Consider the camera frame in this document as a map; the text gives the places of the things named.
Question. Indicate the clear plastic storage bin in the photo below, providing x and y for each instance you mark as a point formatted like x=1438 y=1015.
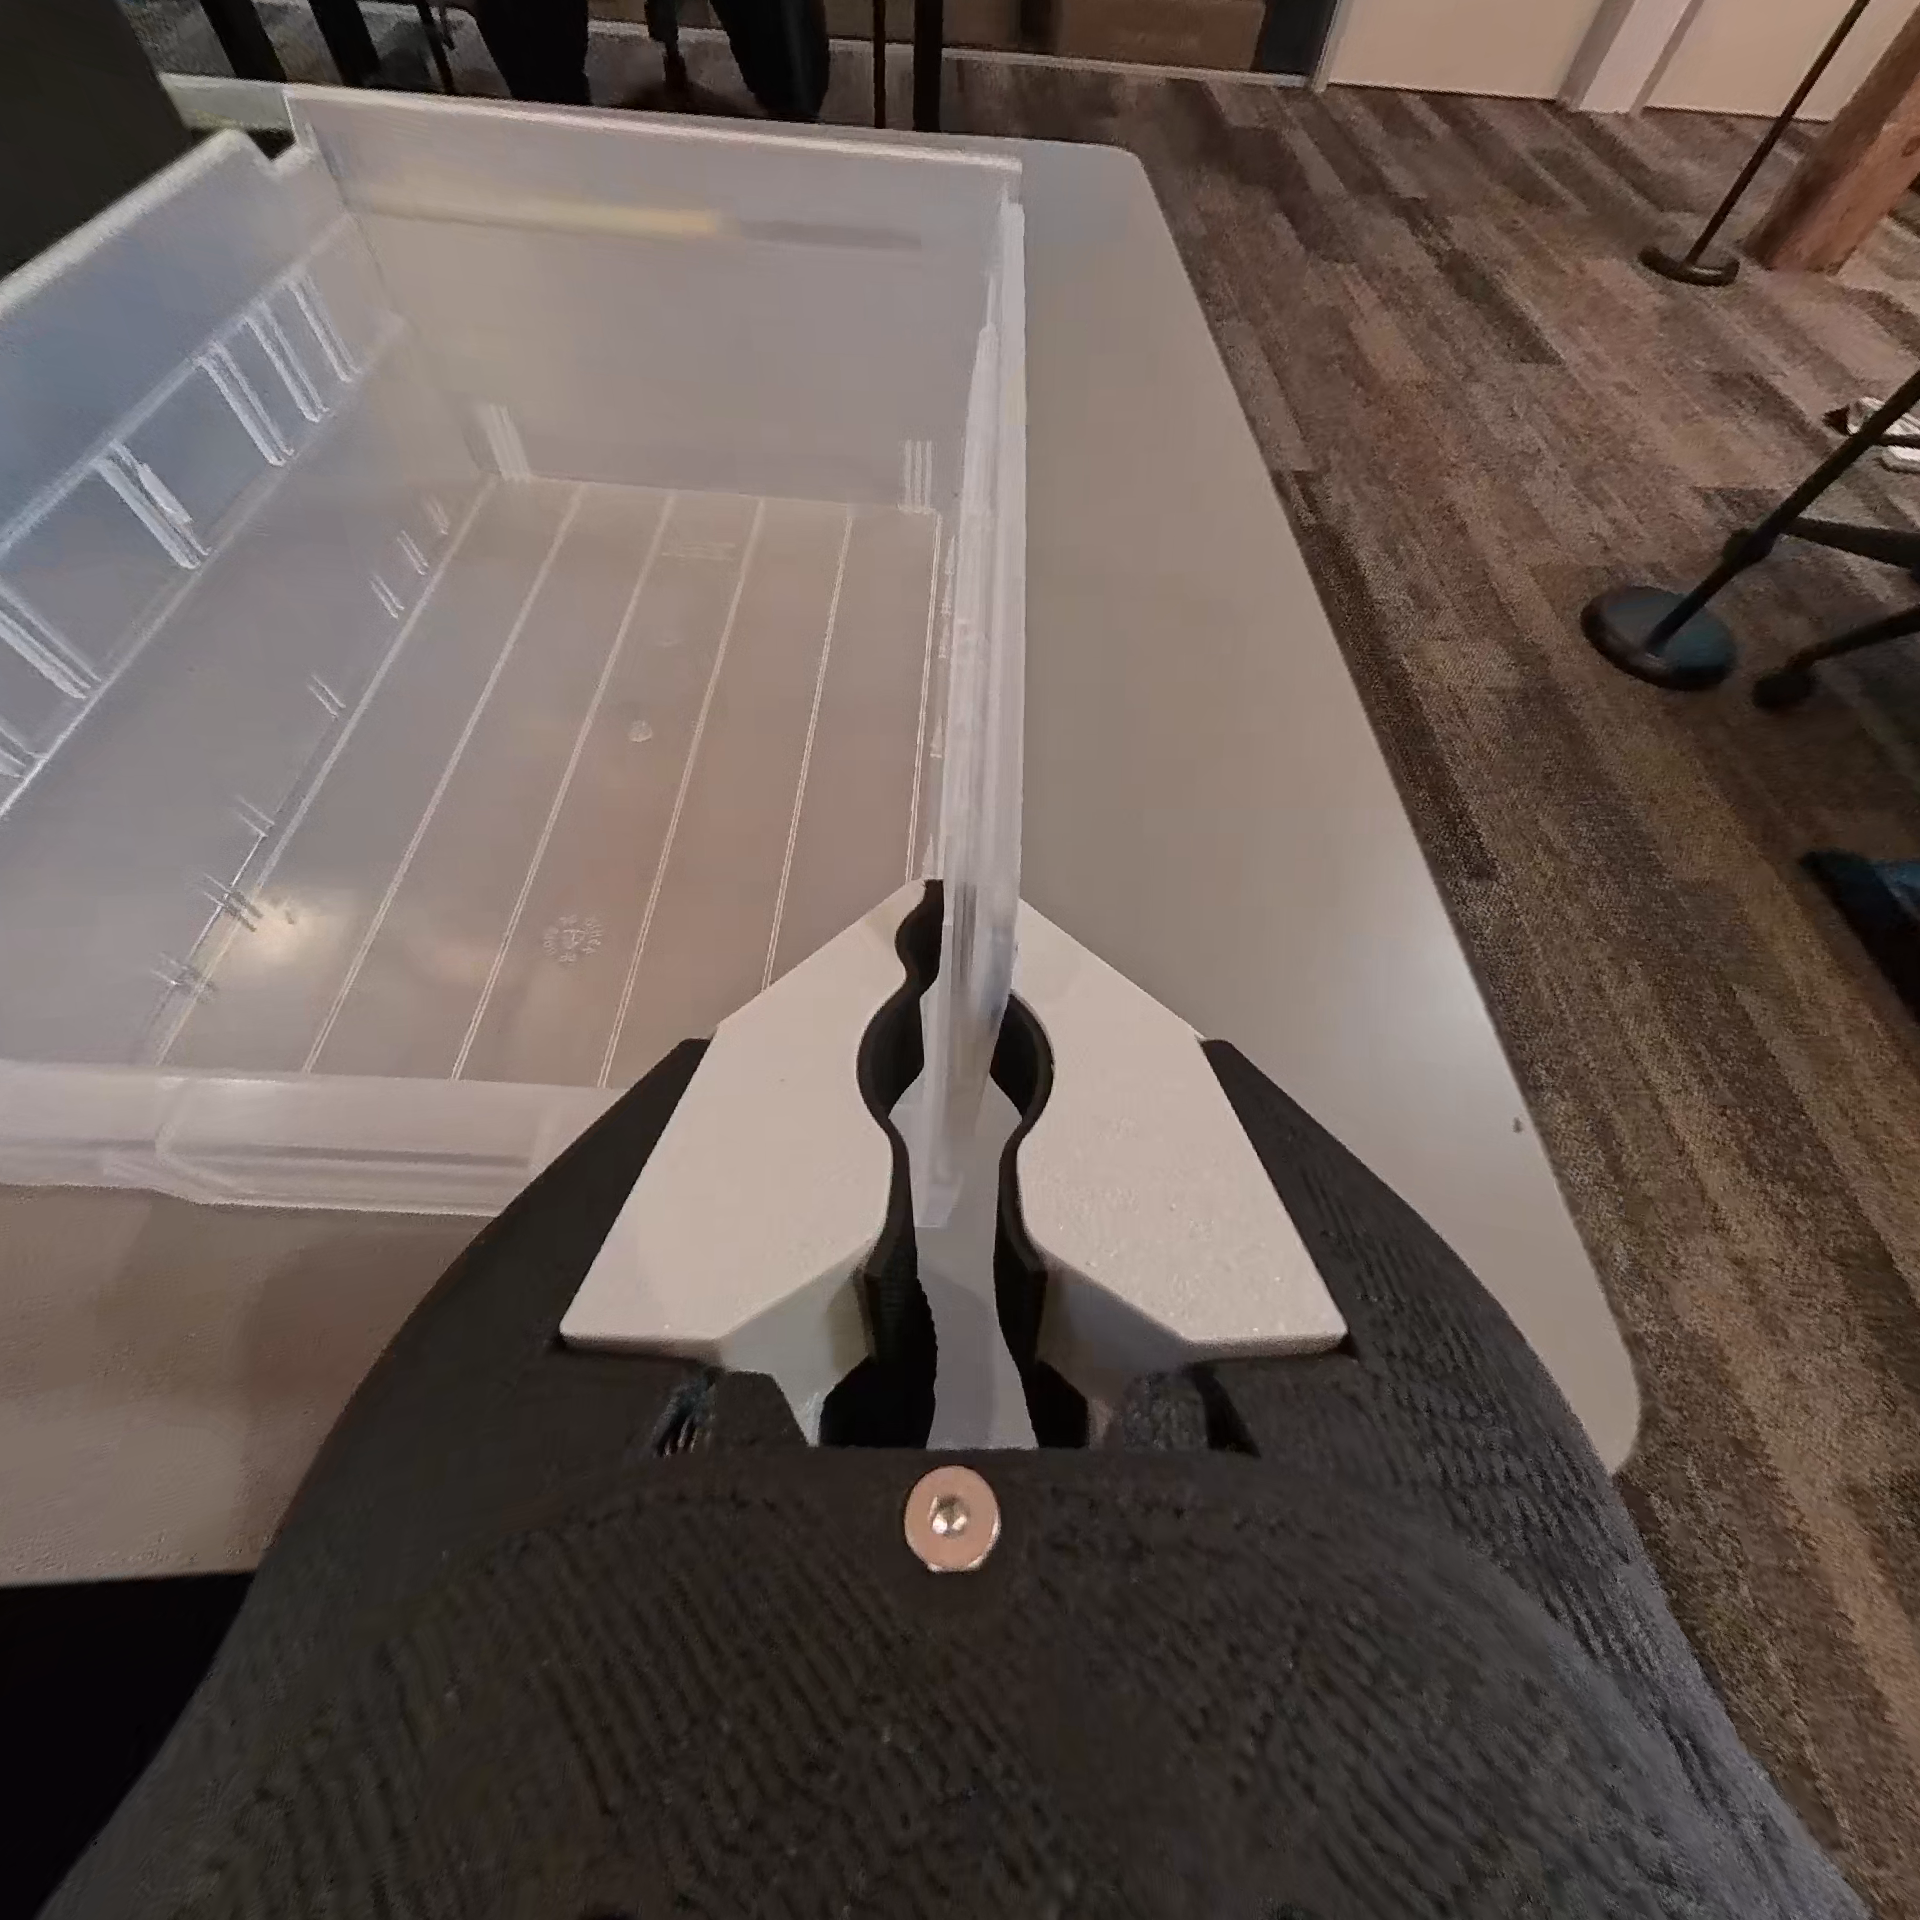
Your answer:
x=600 y=675

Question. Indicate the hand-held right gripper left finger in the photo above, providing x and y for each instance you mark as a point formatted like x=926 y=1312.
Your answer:
x=751 y=1200

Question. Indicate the black round base stand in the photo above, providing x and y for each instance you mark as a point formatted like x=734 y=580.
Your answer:
x=1658 y=638

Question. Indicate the dark blue bag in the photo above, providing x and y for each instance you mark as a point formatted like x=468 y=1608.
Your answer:
x=1874 y=885

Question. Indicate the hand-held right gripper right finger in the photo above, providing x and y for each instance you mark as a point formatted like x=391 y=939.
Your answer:
x=1170 y=1200

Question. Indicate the white door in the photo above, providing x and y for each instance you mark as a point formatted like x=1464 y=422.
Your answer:
x=1441 y=39
x=1755 y=52

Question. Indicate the wooden post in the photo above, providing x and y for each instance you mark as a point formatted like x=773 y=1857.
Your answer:
x=1853 y=150

